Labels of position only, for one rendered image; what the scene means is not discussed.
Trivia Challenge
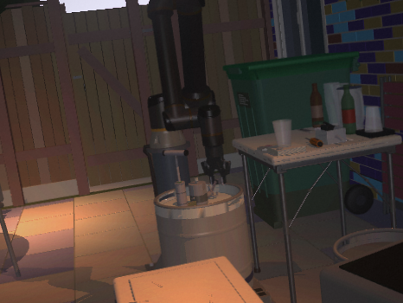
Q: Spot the grey metal leg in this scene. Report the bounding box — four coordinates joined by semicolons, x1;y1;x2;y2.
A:
0;184;22;279

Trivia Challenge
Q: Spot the grey box with black top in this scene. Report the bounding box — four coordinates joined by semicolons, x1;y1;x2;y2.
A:
318;242;403;303

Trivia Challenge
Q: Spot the white paper towel roll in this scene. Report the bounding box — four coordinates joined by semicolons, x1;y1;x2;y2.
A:
323;81;367;131

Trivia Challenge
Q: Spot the brown glass bottle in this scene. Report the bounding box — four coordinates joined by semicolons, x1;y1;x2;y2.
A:
309;82;325;129

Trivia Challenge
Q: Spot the wooden fence gate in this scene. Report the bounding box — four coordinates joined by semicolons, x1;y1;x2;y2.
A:
0;0;276;207

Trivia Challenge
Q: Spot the tan pump with T-handle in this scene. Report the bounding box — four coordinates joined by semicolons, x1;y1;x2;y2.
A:
161;148;190;207

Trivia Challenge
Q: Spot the white cup stack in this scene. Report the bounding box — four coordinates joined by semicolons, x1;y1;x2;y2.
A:
363;105;384;133

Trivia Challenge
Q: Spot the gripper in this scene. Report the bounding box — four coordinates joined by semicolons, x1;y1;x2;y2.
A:
201;154;233;188

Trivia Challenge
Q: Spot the tan keg coupler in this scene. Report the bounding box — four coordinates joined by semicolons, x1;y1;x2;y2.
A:
188;177;211;205

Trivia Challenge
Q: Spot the beige folding table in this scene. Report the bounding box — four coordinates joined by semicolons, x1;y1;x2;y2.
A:
232;127;403;303

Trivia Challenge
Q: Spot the grey round tub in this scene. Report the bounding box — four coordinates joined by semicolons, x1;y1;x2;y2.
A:
332;228;403;263

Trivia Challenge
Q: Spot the green bottle with red label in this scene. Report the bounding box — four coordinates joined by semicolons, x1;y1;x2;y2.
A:
341;83;357;135

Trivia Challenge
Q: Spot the green wheeled bin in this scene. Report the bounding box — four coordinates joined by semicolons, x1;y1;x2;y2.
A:
222;51;376;229

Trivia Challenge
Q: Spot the orange handled screwdriver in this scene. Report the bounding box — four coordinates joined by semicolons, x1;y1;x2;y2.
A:
304;136;325;149

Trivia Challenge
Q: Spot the white framed door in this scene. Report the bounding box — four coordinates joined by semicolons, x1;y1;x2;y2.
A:
270;0;329;59

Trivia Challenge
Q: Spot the black tray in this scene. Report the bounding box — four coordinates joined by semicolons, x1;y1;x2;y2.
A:
355;126;395;139

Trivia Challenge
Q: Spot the clear plastic cup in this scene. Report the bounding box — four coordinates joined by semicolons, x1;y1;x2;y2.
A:
272;118;293;149

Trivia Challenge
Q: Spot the grey steel keg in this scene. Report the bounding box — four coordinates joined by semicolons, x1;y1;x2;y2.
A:
153;182;255;285

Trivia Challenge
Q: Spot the white box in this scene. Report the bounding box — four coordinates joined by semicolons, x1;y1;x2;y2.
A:
315;126;348;145

